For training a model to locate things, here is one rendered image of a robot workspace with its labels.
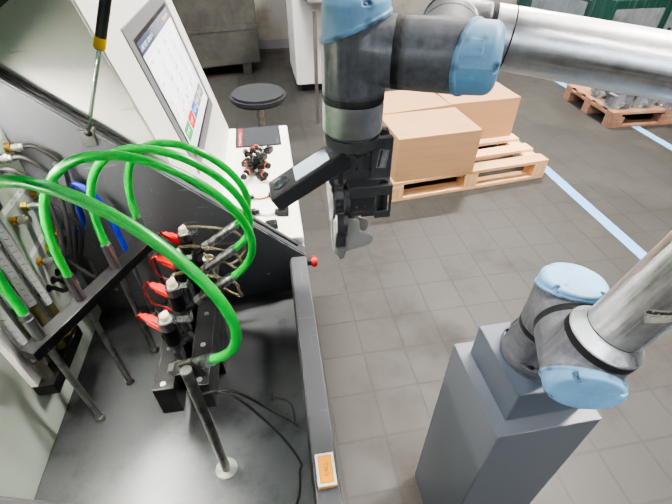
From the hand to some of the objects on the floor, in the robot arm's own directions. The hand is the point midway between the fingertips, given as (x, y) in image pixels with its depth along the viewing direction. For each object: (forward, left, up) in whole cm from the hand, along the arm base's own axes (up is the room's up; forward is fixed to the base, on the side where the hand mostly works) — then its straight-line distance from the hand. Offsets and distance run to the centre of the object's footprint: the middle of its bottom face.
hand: (336, 252), depth 66 cm
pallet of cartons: (-129, -234, -122) cm, 294 cm away
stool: (+9, -228, -122) cm, 259 cm away
